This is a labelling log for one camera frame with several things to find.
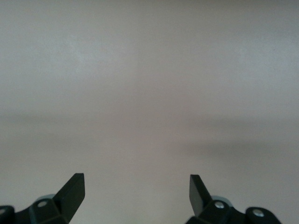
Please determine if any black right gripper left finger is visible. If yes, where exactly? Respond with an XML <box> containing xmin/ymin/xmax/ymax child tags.
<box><xmin>14</xmin><ymin>173</ymin><xmax>85</xmax><ymax>224</ymax></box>

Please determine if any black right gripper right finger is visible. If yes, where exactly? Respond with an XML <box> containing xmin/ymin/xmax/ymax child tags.
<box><xmin>185</xmin><ymin>174</ymin><xmax>248</xmax><ymax>224</ymax></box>

